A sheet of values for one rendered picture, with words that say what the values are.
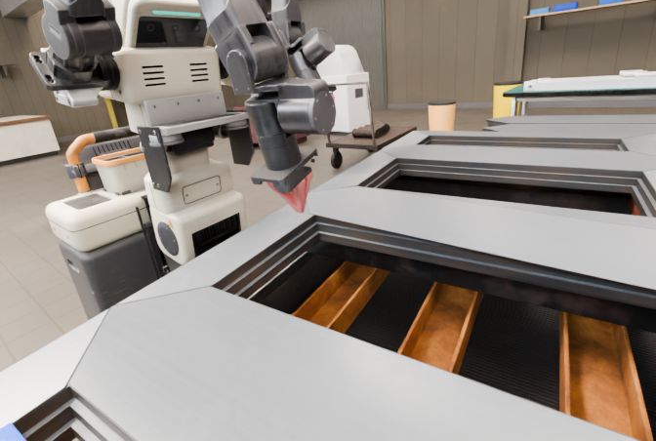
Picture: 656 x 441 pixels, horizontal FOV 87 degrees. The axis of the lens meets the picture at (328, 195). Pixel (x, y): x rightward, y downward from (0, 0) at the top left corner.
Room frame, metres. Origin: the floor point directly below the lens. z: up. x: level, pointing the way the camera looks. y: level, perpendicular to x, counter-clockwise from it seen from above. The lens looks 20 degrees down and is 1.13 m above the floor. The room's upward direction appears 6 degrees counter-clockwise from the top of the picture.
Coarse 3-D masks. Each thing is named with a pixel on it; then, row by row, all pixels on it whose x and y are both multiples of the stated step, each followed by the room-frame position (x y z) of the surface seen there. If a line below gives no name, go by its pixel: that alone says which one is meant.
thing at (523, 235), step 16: (496, 224) 0.52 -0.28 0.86; (512, 224) 0.51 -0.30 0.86; (528, 224) 0.51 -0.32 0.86; (544, 224) 0.50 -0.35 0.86; (496, 240) 0.47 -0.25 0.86; (512, 240) 0.46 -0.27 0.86; (528, 240) 0.46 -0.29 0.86; (544, 240) 0.46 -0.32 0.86; (512, 256) 0.42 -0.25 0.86; (528, 256) 0.42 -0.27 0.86; (544, 256) 0.41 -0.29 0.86
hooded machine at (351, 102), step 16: (336, 48) 6.19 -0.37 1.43; (352, 48) 6.47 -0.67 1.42; (320, 64) 6.39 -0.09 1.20; (336, 64) 6.13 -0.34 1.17; (352, 64) 6.26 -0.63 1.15; (336, 80) 6.09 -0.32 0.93; (352, 80) 6.07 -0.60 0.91; (368, 80) 6.37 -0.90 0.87; (336, 96) 6.11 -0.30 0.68; (352, 96) 6.04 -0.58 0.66; (336, 112) 6.14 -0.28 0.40; (352, 112) 6.02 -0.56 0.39; (368, 112) 6.33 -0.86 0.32; (336, 128) 6.16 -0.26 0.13; (352, 128) 6.01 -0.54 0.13
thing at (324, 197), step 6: (354, 186) 0.78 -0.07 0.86; (324, 192) 0.76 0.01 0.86; (330, 192) 0.76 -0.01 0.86; (336, 192) 0.75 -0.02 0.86; (342, 192) 0.75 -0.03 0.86; (312, 198) 0.73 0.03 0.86; (318, 198) 0.73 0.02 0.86; (324, 198) 0.72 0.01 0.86; (330, 198) 0.72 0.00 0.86; (336, 198) 0.71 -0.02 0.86; (312, 204) 0.69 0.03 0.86; (318, 204) 0.69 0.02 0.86; (324, 204) 0.69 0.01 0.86; (312, 210) 0.66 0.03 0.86
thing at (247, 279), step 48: (432, 144) 1.27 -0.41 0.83; (480, 144) 1.19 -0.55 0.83; (528, 144) 1.11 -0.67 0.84; (576, 144) 1.03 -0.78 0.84; (624, 144) 0.92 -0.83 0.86; (624, 192) 0.71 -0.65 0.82; (288, 240) 0.56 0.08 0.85; (336, 240) 0.60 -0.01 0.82; (384, 240) 0.55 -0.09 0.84; (240, 288) 0.45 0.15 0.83; (576, 288) 0.39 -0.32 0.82; (624, 288) 0.37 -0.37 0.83; (48, 432) 0.24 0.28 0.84; (96, 432) 0.23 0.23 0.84
